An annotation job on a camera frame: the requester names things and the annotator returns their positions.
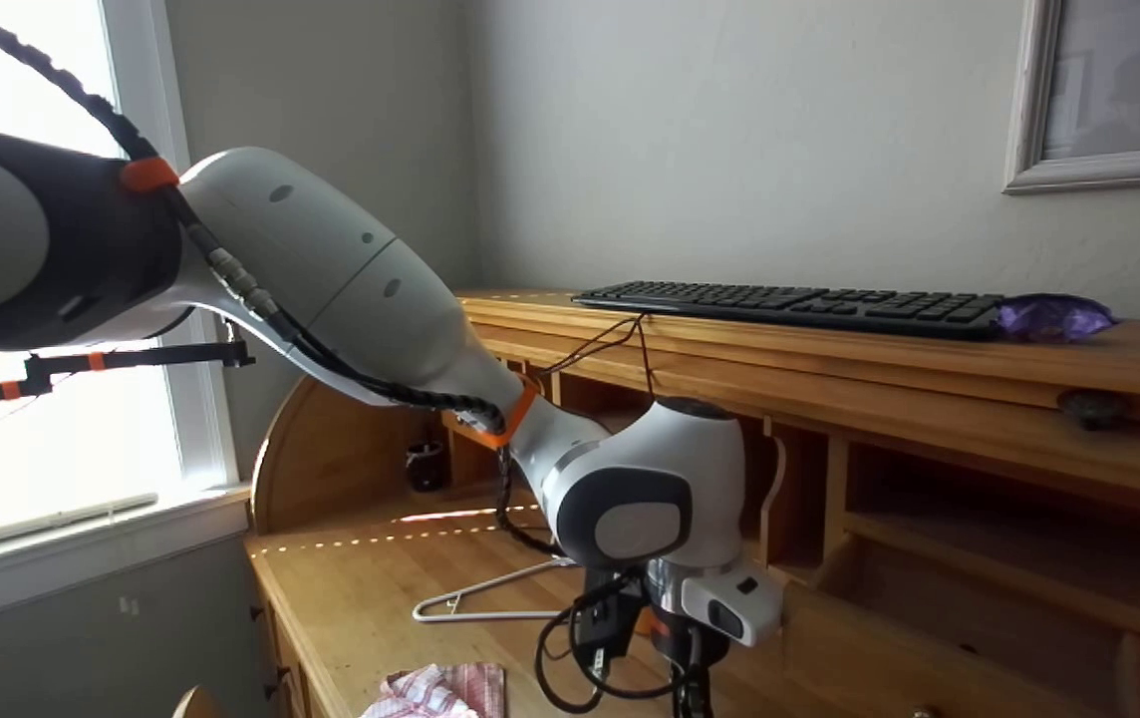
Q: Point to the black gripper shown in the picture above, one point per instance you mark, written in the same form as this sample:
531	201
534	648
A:
692	672

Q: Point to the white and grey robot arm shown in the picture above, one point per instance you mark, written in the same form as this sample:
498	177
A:
332	264

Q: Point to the pink striped white cloth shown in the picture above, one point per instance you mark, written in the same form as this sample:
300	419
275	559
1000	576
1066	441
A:
445	693

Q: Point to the wooden roll-top desk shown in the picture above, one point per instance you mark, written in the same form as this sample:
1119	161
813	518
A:
355	599

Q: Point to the black computer keyboard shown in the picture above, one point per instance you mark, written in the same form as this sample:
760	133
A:
796	306

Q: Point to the dark round desk knob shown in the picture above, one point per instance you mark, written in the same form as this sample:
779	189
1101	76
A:
1095	410

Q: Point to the purple computer mouse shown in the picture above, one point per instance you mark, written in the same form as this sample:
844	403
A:
1052	321

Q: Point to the black rod with orange bands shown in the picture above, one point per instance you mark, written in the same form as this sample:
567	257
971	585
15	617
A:
131	361

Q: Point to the white framed picture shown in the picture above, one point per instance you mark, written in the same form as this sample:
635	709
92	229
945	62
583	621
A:
1131	83

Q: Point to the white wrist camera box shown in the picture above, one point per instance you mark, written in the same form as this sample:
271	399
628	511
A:
731	608

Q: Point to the white window frame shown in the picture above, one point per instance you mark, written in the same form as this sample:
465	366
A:
205	441

